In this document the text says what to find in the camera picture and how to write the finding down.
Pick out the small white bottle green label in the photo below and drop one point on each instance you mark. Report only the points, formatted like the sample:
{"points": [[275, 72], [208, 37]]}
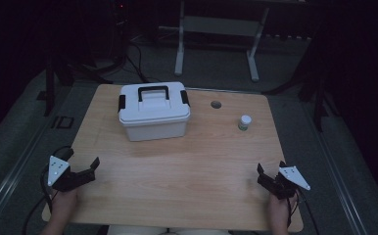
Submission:
{"points": [[244, 122]]}

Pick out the black stand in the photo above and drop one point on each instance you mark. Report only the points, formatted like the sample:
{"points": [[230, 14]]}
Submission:
{"points": [[319, 107], [49, 91]]}

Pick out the person's right hand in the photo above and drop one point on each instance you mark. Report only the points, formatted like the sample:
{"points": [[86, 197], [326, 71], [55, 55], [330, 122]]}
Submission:
{"points": [[280, 210]]}

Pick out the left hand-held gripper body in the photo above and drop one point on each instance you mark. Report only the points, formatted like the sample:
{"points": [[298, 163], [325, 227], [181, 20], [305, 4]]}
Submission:
{"points": [[58, 169]]}

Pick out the black square floor frame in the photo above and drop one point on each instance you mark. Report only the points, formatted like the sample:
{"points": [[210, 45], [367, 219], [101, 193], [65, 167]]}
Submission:
{"points": [[63, 122]]}

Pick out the person's left hand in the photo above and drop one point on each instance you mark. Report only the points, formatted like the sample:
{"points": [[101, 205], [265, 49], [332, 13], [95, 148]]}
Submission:
{"points": [[63, 204]]}

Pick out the white metal stand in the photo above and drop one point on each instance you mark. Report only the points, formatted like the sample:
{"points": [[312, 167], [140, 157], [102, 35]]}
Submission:
{"points": [[179, 49]]}

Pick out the white plastic storage box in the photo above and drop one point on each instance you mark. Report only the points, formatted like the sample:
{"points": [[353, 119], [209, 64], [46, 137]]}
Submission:
{"points": [[157, 131]]}

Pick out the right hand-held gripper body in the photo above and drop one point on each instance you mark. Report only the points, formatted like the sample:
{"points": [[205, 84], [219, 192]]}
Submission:
{"points": [[293, 178]]}

